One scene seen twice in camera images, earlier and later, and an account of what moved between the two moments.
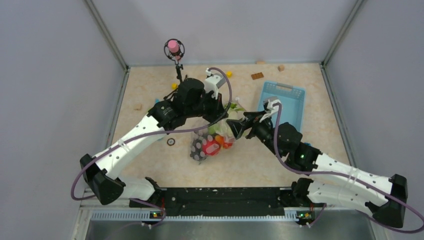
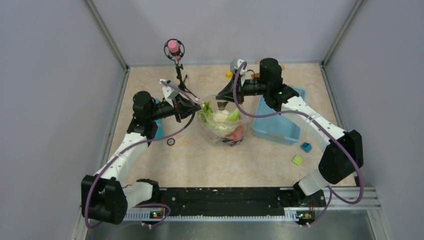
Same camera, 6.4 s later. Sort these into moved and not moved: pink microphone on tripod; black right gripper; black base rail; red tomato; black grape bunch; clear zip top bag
Moved: red tomato; black grape bunch; black right gripper; clear zip top bag
Not moved: pink microphone on tripod; black base rail
